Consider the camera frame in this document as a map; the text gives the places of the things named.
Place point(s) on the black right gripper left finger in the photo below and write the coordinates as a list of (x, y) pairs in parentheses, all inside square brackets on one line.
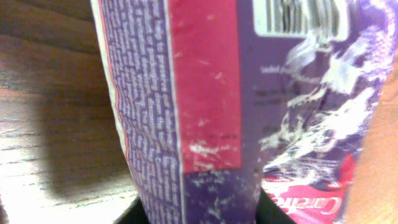
[(134, 214)]

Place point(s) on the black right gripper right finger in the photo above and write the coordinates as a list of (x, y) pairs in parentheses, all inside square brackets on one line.
[(267, 212)]

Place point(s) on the red purple pad packet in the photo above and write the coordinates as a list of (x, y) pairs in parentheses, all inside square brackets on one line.
[(215, 100)]

